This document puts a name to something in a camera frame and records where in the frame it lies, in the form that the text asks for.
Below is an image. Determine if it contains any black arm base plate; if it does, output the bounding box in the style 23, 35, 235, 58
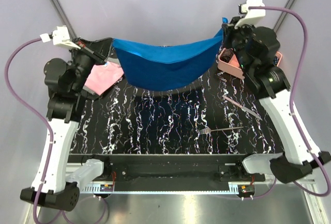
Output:
82, 154, 266, 192

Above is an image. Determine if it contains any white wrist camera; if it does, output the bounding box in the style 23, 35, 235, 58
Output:
39, 25, 80, 50
234, 0, 266, 29

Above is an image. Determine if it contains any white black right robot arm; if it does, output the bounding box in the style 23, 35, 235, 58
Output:
222, 16, 330, 184

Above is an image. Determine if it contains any grey slotted cable duct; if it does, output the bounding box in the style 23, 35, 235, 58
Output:
80, 183, 114, 194

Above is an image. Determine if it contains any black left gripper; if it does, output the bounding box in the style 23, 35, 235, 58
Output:
68, 37, 114, 93

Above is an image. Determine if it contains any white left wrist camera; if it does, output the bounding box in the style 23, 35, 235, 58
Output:
39, 25, 80, 50

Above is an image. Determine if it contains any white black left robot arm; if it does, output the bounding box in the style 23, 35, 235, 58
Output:
20, 40, 112, 211

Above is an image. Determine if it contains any brown patterned rolled tie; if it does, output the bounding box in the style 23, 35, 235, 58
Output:
221, 49, 234, 63

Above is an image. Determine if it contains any blue satin napkin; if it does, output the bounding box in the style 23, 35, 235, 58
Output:
112, 29, 223, 91

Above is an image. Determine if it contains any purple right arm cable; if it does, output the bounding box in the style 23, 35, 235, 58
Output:
214, 6, 331, 200

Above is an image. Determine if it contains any pink divided organizer tray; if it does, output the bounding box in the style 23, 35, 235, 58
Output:
218, 48, 283, 80

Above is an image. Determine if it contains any pink folded shirt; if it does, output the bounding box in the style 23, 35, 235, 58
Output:
83, 62, 124, 96

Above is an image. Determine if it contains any aluminium frame rail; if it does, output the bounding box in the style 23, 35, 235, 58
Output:
49, 0, 77, 38

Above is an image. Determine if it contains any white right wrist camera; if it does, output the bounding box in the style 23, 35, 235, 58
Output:
234, 0, 266, 29

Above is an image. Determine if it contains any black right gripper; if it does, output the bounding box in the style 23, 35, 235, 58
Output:
221, 16, 256, 73

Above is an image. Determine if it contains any silver fork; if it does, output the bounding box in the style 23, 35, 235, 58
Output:
198, 126, 243, 135

